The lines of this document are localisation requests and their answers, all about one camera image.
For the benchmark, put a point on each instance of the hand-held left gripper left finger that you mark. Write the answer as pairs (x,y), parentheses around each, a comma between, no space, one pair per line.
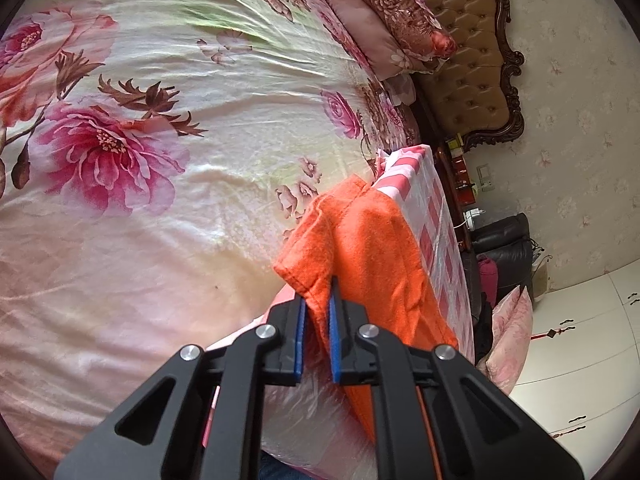
(299,340)

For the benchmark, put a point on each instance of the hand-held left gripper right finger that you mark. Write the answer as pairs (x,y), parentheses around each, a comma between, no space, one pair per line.
(334,345)

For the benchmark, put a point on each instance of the orange pants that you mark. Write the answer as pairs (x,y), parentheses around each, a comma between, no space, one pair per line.
(370,260)

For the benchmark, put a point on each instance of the person's leg in blue jeans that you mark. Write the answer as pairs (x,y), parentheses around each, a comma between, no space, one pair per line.
(280,470)

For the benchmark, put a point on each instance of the black garment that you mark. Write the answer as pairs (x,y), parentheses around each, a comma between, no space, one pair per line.
(482,335)

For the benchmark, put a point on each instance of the pink checked cloth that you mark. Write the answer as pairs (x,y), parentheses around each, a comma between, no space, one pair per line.
(440,240)

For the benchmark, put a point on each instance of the dark red cushion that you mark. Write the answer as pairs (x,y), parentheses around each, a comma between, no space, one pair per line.
(487,280)

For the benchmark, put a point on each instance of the floral bed sheet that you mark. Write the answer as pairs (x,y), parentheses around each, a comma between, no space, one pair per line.
(150,260)

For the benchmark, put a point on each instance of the pink floral pillow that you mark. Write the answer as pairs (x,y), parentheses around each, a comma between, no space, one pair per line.
(510,340)

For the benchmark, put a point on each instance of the red box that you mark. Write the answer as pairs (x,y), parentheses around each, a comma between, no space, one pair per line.
(466,195)

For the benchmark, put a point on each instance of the black leather armchair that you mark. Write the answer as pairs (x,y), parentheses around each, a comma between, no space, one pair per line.
(505,240)

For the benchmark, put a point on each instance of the dark wooden nightstand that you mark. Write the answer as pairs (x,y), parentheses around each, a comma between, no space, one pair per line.
(450,175)

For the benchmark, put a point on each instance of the beige cushion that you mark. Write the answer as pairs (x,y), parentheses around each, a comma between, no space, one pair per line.
(540,280)

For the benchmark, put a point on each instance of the red tassel knot ornament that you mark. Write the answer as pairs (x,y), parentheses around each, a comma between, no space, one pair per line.
(550,333)

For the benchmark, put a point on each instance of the yellow box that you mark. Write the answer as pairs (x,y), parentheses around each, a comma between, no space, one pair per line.
(455,144)

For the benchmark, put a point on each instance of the white wardrobe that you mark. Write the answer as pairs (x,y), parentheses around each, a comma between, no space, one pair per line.
(575,385)

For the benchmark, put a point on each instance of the pale pink bed pillow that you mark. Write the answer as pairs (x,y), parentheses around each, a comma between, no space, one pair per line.
(360,35)

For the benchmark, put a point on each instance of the carved tufted headboard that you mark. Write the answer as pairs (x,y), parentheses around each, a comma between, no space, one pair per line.
(465,60)

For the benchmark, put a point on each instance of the floral pillows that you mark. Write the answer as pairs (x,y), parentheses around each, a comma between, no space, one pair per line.
(395,5)

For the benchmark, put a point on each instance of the wall socket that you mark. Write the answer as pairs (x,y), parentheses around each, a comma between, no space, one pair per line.
(484,177)

